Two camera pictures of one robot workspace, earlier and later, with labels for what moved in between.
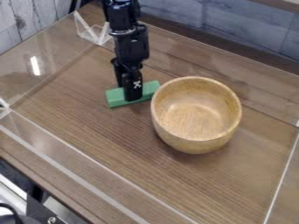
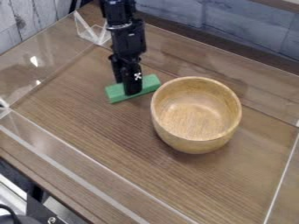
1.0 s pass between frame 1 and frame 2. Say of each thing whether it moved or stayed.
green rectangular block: moved
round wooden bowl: stayed
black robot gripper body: stayed
